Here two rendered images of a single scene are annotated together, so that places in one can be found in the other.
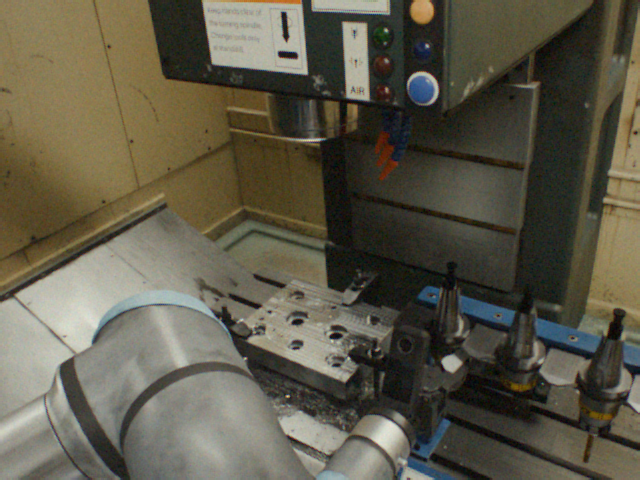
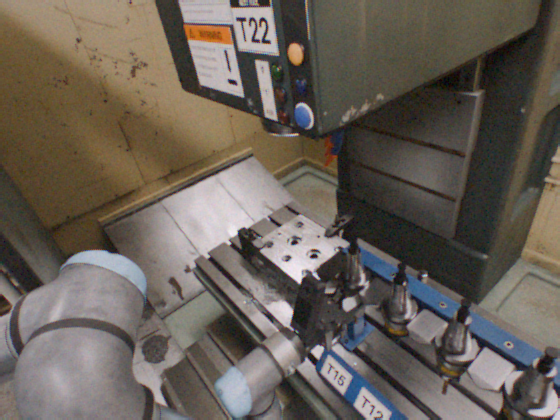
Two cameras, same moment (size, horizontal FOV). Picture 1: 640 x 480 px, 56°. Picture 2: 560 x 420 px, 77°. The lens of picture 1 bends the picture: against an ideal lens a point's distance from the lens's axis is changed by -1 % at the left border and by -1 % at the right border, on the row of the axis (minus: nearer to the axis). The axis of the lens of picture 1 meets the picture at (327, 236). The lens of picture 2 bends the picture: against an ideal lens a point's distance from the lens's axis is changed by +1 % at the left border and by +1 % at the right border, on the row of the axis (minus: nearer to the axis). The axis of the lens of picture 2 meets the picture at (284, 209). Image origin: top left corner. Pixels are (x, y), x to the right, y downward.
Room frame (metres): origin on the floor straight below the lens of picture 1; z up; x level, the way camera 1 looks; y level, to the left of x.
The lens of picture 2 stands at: (0.19, -0.23, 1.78)
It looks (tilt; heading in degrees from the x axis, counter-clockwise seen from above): 35 degrees down; 21
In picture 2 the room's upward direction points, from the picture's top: 10 degrees counter-clockwise
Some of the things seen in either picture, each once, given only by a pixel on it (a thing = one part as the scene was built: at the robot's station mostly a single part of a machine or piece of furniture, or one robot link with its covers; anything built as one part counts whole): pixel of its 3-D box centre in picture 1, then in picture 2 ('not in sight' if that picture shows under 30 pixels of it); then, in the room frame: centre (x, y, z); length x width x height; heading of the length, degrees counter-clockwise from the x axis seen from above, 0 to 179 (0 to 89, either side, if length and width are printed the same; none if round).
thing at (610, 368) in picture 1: (609, 355); (459, 330); (0.57, -0.34, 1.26); 0.04 x 0.04 x 0.07
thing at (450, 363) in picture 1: (461, 367); (360, 306); (0.66, -0.18, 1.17); 0.09 x 0.03 x 0.06; 131
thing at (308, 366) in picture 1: (316, 333); (304, 252); (1.02, 0.04, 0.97); 0.29 x 0.23 x 0.05; 54
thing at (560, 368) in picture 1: (560, 368); (425, 327); (0.60, -0.30, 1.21); 0.07 x 0.05 x 0.01; 144
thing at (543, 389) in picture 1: (480, 380); not in sight; (0.87, -0.28, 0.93); 0.26 x 0.05 x 0.06; 59
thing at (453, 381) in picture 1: (445, 375); (342, 311); (0.63, -0.15, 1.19); 0.09 x 0.05 x 0.02; 131
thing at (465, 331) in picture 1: (447, 329); (354, 278); (0.70, -0.17, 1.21); 0.06 x 0.06 x 0.03
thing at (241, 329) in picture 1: (226, 332); (252, 243); (1.03, 0.23, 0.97); 0.13 x 0.03 x 0.15; 54
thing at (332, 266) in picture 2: (413, 320); (335, 266); (0.73, -0.12, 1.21); 0.07 x 0.05 x 0.01; 144
